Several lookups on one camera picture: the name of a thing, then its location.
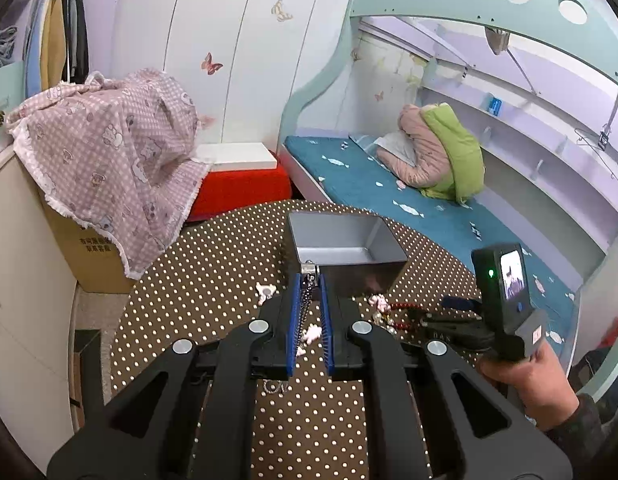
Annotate red bead bracelet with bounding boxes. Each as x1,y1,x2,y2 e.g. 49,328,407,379
386,301,421,332

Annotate silver chain necklace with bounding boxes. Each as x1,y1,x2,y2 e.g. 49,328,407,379
297,259,321,346

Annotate person's right hand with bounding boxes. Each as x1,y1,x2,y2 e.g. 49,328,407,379
478,340,579,431

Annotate grey metal tin box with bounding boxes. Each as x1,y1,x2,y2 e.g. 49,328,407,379
284,211,408,297

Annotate green folded quilt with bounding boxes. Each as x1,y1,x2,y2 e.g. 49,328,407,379
420,103,485,204

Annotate pink folded quilt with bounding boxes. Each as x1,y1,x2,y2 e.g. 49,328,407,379
374,104,453,191

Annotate brown polka dot tablecloth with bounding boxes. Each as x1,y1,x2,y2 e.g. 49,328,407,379
110,199,496,480

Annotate white pillow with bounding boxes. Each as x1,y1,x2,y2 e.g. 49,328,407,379
374,131,417,167

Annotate cardboard box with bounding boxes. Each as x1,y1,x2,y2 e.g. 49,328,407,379
40,193,135,294

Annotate teal candy print mattress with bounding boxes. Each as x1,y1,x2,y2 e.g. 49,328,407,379
284,136,578,356

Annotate cream low cabinet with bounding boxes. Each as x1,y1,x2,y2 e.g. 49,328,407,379
0,148,76,470

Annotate small blue box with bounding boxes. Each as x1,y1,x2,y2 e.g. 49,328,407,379
487,98,502,117

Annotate red storage ottoman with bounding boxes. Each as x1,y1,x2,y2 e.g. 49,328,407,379
187,162,292,222

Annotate white foam board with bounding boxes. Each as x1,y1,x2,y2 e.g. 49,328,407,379
192,142,277,172

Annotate pink checkered cloth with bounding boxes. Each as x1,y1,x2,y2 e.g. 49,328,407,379
4,68,211,280

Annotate white wardrobe doors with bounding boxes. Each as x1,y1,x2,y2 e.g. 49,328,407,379
111,0,348,148

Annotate teal drawer cabinet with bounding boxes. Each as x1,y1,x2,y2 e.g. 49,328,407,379
0,61,24,136

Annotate hanging clothes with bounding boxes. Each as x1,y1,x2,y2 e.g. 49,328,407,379
22,0,90,98

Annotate wire clothes hanger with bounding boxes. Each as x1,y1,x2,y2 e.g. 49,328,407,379
574,128,618,182

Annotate teal bunk bed frame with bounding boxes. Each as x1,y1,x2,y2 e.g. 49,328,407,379
279,0,618,401

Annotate white butterfly wall sticker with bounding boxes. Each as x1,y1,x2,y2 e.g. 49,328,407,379
271,0,293,23

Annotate pink butterfly wall sticker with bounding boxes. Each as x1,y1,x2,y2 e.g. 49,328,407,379
201,52,223,76

